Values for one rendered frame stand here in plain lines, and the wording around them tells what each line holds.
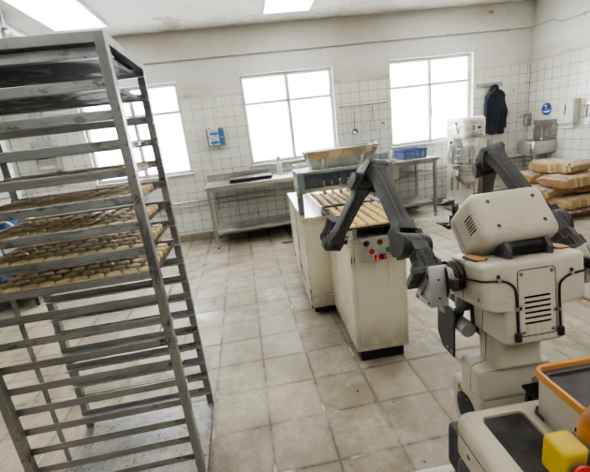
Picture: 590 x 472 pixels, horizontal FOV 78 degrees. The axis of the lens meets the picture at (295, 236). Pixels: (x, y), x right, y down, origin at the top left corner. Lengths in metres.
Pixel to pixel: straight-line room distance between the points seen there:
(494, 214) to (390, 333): 1.54
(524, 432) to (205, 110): 5.45
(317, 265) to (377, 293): 0.74
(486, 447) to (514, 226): 0.51
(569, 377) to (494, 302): 0.21
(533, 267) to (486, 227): 0.14
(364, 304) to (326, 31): 4.63
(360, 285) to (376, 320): 0.27
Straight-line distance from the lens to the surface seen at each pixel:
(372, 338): 2.44
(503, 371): 1.24
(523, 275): 1.06
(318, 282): 2.95
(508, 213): 1.09
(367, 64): 6.24
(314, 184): 2.82
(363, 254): 2.16
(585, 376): 1.04
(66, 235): 1.43
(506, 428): 1.00
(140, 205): 1.30
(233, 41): 5.97
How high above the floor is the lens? 1.47
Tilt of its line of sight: 16 degrees down
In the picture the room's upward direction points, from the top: 7 degrees counter-clockwise
